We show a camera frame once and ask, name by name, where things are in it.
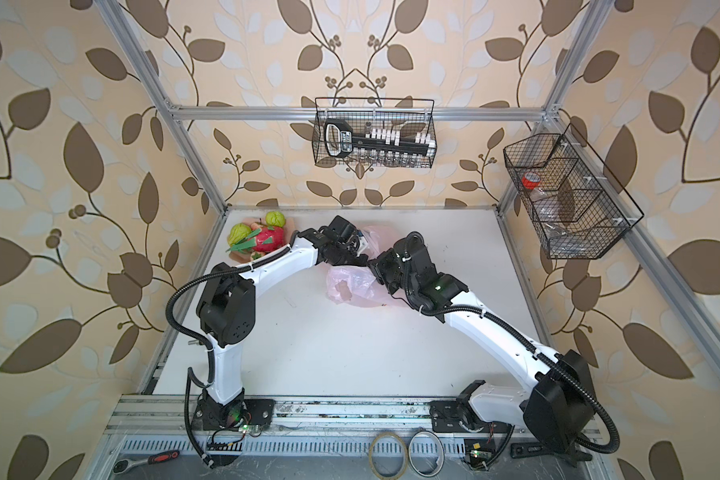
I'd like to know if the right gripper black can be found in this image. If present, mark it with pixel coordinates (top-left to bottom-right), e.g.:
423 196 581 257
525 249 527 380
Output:
367 248 418 296

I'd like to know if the pink plastic bag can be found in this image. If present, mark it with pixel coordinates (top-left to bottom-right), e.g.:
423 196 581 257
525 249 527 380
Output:
325 225 402 308

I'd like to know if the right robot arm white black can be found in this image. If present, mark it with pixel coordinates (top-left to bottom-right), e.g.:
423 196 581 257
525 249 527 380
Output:
368 232 621 454

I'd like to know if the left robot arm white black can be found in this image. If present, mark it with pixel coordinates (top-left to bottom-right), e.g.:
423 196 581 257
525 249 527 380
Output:
165 216 368 430

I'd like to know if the green wrinkled fruit back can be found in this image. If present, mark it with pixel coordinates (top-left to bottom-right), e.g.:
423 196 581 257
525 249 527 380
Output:
265 210 286 228

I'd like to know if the red dragon fruit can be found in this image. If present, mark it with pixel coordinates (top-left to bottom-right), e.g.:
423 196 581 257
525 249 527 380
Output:
228 226 285 254

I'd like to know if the pink fruit plate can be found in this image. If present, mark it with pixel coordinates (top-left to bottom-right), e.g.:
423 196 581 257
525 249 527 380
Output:
227 211 287 261

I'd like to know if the green fruit left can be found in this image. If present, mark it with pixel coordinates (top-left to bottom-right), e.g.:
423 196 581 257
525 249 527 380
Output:
227 223 252 246

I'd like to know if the black socket tool set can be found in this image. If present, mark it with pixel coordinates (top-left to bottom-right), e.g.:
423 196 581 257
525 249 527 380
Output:
322 119 437 159

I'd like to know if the red capped plastic bottle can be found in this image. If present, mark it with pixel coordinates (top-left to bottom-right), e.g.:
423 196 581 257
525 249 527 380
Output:
521 172 567 223

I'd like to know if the tape roll right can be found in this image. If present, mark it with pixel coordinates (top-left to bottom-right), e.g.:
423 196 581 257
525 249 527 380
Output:
408 429 445 479

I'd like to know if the tape roll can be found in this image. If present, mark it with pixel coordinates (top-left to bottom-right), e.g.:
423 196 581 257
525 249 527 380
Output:
408 429 445 479
367 431 409 480

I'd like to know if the tape roll left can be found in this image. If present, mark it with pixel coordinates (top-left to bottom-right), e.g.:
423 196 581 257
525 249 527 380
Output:
367 431 409 480

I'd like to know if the black wire basket centre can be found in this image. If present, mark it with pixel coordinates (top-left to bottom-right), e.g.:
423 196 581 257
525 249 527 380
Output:
311 95 438 169

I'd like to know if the black wire basket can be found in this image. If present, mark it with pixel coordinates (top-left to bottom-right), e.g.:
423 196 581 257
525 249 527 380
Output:
503 124 644 260
311 95 438 169

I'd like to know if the black wire basket right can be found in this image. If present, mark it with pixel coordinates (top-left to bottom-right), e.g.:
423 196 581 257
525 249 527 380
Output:
503 124 644 260

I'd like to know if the aluminium frame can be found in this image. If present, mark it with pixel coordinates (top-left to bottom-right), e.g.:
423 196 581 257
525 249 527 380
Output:
93 0 720 415

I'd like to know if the red handled ratchet wrench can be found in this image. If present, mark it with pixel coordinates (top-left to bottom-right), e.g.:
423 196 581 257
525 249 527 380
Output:
112 450 180 475

